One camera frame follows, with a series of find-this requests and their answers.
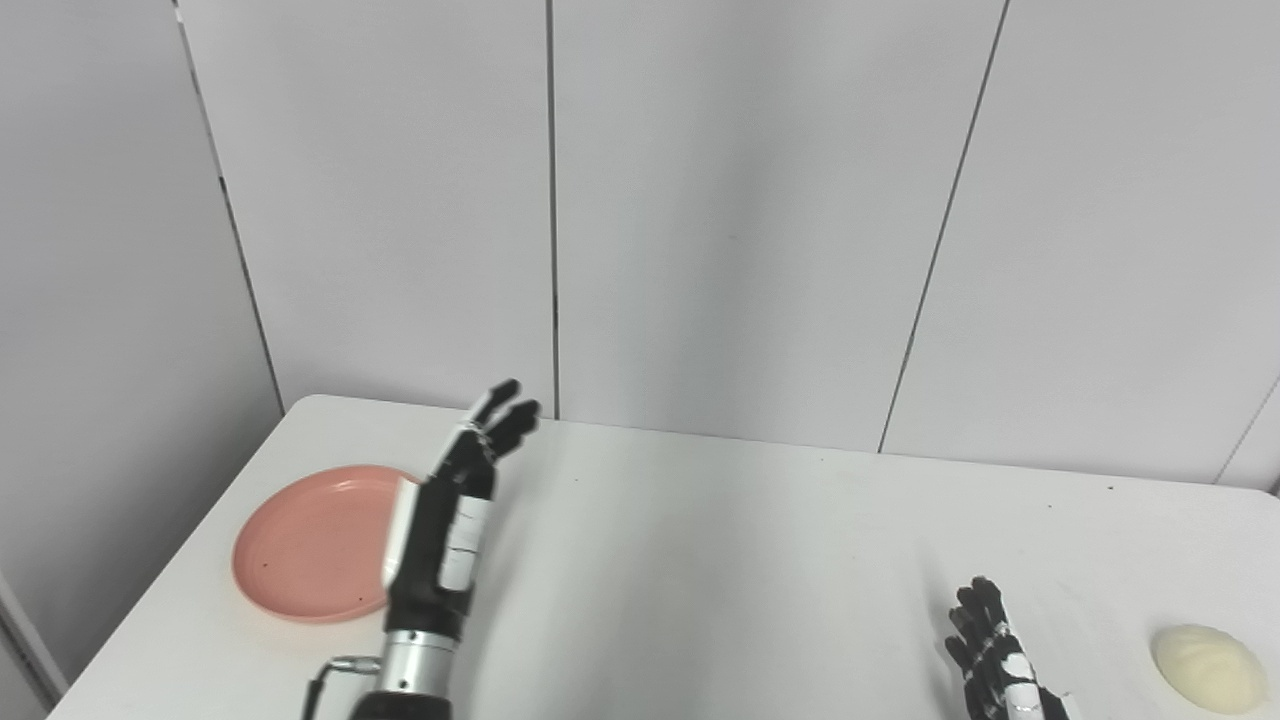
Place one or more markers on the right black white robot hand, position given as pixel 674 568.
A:
pixel 1000 670

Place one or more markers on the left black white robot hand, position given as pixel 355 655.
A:
pixel 430 560

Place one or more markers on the pink round plate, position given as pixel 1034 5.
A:
pixel 310 545

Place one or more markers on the cream steamed bun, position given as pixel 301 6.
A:
pixel 1208 668

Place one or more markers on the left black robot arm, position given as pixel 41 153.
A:
pixel 410 675

